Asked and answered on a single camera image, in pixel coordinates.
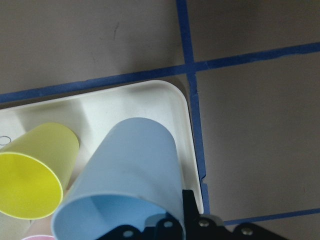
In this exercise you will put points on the yellow plastic cup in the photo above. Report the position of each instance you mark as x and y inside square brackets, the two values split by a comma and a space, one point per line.
[35, 170]

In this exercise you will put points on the light blue plastic cup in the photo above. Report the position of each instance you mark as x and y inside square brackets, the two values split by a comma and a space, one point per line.
[133, 178]

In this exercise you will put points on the white compartment tray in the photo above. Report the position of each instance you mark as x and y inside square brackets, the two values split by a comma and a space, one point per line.
[92, 115]

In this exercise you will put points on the pink plastic cup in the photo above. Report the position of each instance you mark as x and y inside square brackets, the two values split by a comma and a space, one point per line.
[39, 237]

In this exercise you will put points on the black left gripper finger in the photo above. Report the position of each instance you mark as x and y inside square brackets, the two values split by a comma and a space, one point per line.
[196, 227]

